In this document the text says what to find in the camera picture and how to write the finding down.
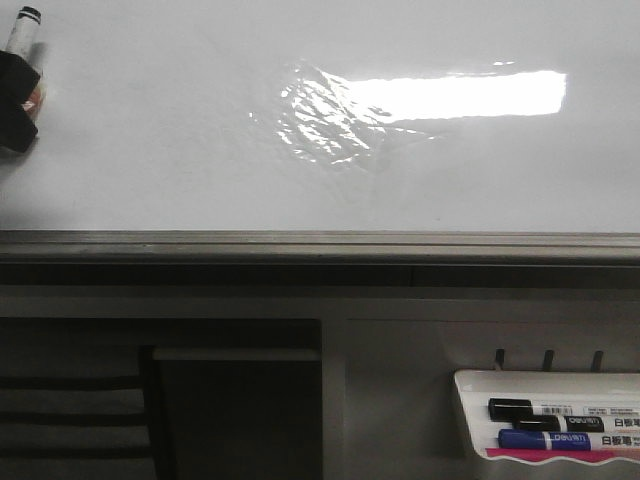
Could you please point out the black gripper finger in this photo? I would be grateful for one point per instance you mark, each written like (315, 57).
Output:
(18, 81)

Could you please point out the white whiteboard marker pen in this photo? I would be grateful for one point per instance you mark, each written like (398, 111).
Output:
(23, 42)

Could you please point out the white whiteboard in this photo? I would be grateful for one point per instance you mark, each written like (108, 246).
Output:
(479, 116)

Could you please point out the black slatted chair back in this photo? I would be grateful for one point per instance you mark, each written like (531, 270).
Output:
(83, 412)

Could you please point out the dark cabinet panel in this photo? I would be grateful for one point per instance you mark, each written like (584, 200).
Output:
(244, 413)

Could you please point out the white plastic marker tray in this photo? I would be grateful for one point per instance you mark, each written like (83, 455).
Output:
(561, 393)

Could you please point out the black capped marker top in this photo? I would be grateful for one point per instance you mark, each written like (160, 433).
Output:
(504, 409)

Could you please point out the black capped marker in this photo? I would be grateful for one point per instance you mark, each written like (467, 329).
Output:
(504, 409)
(581, 424)

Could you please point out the blue capped marker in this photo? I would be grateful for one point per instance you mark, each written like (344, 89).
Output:
(570, 441)

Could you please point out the black capped marker middle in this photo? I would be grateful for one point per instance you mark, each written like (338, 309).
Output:
(581, 424)

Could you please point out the grey aluminium whiteboard frame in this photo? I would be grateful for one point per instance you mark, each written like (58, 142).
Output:
(321, 258)

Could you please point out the left black wall hook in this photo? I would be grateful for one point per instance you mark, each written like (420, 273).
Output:
(499, 359)

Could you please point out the black wall hook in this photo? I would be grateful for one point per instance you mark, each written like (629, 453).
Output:
(597, 360)
(499, 359)
(548, 359)

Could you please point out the middle black wall hook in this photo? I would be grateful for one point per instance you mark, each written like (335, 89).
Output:
(548, 359)

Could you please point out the right black wall hook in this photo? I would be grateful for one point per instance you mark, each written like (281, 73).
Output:
(597, 360)

